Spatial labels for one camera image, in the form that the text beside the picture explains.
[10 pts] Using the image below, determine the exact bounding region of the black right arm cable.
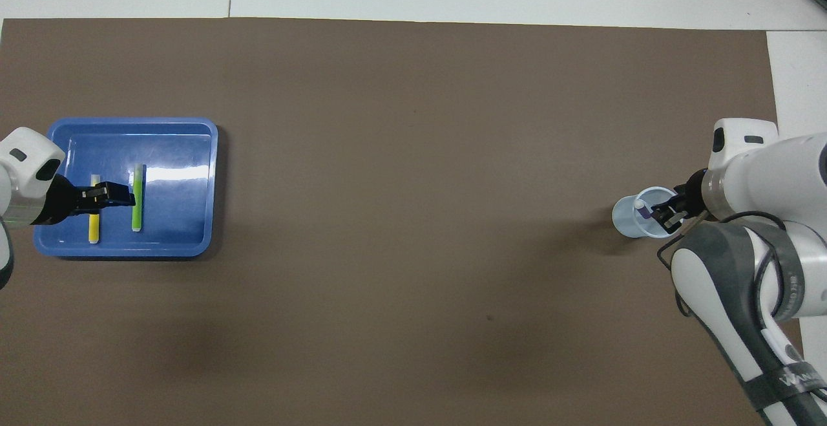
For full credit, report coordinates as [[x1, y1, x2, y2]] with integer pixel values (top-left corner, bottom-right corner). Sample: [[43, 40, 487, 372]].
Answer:
[[656, 209, 786, 318]]

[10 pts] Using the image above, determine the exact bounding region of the blue plastic tray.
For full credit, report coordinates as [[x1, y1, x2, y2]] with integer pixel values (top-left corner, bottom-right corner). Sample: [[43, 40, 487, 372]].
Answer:
[[34, 117, 219, 259]]

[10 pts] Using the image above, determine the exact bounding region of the brown table mat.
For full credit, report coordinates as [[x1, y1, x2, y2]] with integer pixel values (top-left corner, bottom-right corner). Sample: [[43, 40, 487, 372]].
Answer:
[[0, 17, 813, 426]]

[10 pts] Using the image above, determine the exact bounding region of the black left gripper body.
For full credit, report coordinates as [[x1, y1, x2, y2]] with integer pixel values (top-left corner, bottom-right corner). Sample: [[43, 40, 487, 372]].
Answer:
[[32, 173, 83, 228]]

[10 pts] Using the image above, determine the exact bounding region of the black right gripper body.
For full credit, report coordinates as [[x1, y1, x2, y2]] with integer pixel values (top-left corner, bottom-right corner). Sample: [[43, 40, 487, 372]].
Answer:
[[673, 167, 710, 221]]

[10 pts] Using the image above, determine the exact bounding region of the translucent plastic cup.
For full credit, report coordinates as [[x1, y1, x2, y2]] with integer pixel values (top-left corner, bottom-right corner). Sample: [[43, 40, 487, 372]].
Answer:
[[612, 186, 685, 239]]

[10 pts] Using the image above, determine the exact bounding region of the yellow pen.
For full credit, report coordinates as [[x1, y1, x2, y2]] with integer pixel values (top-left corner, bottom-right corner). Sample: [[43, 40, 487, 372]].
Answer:
[[89, 174, 101, 244]]

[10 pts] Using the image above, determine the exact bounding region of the green pen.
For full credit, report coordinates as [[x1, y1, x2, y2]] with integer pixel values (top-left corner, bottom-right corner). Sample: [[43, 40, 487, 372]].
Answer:
[[132, 164, 147, 233]]

